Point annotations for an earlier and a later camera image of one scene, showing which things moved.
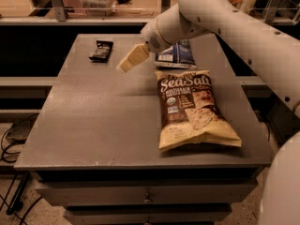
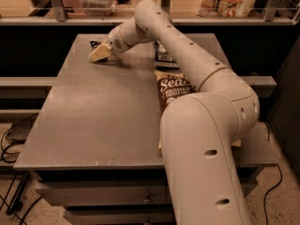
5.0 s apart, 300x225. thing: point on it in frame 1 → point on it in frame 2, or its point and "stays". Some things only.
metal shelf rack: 127,5 stays
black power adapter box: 21,129 stays
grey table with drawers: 172,140 stays
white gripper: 152,37 → 114,43
